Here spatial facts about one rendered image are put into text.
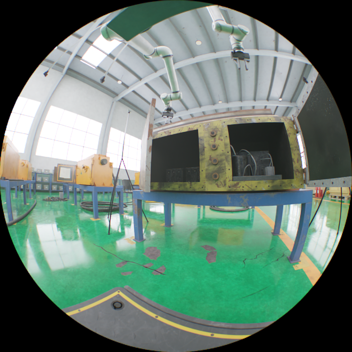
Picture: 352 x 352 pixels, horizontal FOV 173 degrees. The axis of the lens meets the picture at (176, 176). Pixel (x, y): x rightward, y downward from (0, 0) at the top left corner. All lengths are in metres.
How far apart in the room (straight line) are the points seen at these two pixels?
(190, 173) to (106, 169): 2.17
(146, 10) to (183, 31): 7.96
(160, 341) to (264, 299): 0.68
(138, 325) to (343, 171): 0.90
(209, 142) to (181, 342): 1.08
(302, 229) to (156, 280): 1.20
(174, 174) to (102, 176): 1.97
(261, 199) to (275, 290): 0.69
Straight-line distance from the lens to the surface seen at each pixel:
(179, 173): 1.22
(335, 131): 0.75
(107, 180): 2.91
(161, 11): 0.65
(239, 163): 0.97
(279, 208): 1.75
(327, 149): 0.81
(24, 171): 5.68
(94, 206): 2.46
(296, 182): 1.02
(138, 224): 1.43
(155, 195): 1.16
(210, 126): 1.01
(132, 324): 0.41
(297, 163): 1.04
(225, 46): 9.26
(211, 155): 0.92
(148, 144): 0.61
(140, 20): 0.67
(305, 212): 1.14
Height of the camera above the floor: 0.70
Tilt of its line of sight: 5 degrees up
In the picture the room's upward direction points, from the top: straight up
